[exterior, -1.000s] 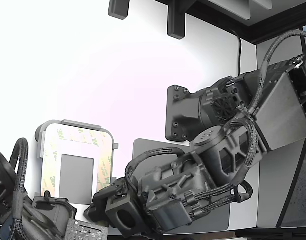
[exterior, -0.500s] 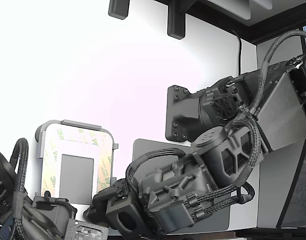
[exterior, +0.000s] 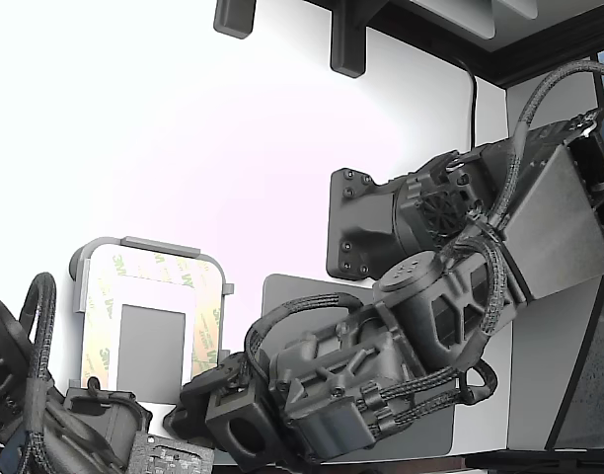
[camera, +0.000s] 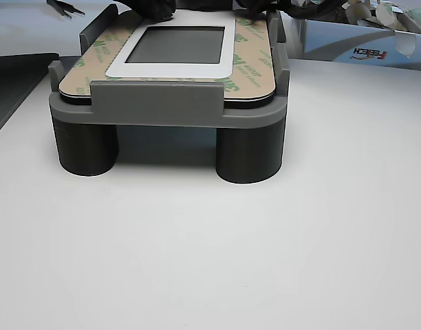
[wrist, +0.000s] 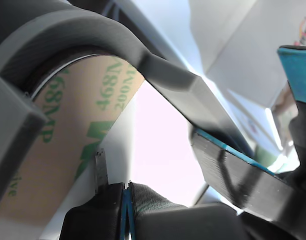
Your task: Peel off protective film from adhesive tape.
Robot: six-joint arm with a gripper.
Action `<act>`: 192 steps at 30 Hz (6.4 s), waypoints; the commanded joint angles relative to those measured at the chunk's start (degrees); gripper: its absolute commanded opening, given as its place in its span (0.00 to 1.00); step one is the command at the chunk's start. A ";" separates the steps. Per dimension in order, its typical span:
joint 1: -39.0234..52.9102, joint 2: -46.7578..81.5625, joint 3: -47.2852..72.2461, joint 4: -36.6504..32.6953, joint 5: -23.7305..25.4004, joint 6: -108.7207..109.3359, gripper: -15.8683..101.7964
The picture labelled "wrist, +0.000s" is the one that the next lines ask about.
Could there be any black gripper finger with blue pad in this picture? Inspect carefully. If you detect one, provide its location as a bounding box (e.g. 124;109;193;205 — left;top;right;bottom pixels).
122;182;190;240

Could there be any tan protective film green print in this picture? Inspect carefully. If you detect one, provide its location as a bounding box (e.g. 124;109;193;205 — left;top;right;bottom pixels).
0;53;146;240

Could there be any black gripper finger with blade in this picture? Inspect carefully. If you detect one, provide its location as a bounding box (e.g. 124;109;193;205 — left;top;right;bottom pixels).
61;148;128;240

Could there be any black helper gripper finger with blue pad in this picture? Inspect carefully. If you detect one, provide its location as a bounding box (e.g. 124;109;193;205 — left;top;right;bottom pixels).
190;127;303;223
277;44;306;176

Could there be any white blue cardboard box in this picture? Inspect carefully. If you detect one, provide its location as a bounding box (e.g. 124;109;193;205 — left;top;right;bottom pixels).
187;0;306;153

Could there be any grey fixture with dark legs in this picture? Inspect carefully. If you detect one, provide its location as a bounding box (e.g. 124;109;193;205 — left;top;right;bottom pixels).
0;0;255;208

